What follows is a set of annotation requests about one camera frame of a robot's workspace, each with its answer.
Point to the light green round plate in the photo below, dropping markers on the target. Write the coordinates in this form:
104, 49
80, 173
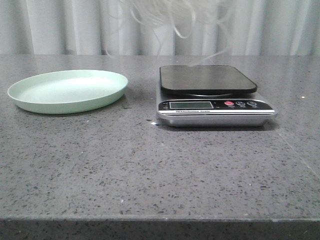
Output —
68, 92

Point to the white pleated curtain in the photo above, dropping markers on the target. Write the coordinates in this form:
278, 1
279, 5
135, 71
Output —
79, 27

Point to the black silver kitchen scale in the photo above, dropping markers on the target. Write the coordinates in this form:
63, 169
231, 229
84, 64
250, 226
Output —
209, 96

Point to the white translucent vermicelli bundle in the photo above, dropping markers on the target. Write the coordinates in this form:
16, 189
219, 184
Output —
168, 28

